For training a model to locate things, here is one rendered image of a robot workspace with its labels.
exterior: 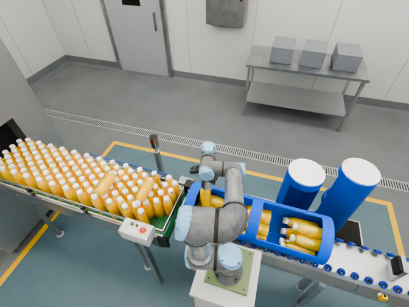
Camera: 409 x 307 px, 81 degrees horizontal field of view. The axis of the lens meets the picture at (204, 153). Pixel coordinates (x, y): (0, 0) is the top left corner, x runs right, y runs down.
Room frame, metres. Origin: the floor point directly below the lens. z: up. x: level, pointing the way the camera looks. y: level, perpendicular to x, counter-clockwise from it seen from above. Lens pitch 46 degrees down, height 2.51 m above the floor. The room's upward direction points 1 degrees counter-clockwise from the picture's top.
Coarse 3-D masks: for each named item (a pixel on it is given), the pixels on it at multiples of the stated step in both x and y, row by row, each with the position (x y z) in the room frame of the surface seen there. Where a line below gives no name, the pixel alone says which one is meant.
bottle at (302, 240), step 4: (296, 236) 0.62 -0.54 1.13; (300, 236) 0.62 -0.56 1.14; (304, 236) 0.62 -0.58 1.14; (308, 236) 0.62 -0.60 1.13; (296, 240) 0.60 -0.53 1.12; (300, 240) 0.60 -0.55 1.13; (304, 240) 0.60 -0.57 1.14; (308, 240) 0.60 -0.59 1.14; (312, 240) 0.59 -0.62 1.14; (316, 240) 0.60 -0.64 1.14; (320, 240) 0.60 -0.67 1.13; (300, 244) 0.58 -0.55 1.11; (304, 244) 0.58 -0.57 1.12; (308, 244) 0.58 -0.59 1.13; (312, 244) 0.57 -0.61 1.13; (316, 244) 0.57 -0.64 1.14; (308, 248) 0.56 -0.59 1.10; (312, 248) 0.56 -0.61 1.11; (316, 248) 0.56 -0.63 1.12
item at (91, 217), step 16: (16, 192) 1.17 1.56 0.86; (32, 192) 1.13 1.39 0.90; (32, 208) 1.19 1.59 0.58; (48, 208) 1.08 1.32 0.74; (64, 208) 1.01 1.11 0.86; (48, 224) 1.19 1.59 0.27; (96, 224) 0.92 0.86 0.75; (112, 224) 0.86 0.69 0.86; (160, 240) 0.73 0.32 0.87; (144, 256) 0.84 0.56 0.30
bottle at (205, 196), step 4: (200, 192) 0.85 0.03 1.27; (204, 192) 0.84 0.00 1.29; (208, 192) 0.84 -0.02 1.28; (200, 196) 0.85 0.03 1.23; (204, 196) 0.83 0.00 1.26; (208, 196) 0.84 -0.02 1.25; (200, 200) 0.85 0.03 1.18; (204, 200) 0.83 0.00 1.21; (208, 200) 0.84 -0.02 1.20; (204, 204) 0.83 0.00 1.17; (208, 204) 0.83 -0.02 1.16
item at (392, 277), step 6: (396, 258) 0.51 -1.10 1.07; (402, 258) 0.50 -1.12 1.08; (390, 264) 0.51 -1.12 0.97; (396, 264) 0.48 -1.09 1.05; (402, 264) 0.47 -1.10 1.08; (390, 270) 0.48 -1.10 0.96; (396, 270) 0.45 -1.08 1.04; (402, 270) 0.44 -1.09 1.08; (390, 276) 0.45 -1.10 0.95; (396, 276) 0.43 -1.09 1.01; (402, 276) 0.43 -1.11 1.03
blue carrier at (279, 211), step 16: (192, 192) 0.88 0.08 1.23; (224, 192) 0.96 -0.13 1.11; (256, 208) 0.75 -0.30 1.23; (272, 208) 0.85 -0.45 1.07; (288, 208) 0.76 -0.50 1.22; (256, 224) 0.67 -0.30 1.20; (272, 224) 0.78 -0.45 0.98; (320, 224) 0.74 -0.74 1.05; (256, 240) 0.61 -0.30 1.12; (272, 240) 0.68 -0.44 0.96; (304, 256) 0.52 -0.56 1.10; (320, 256) 0.50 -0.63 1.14
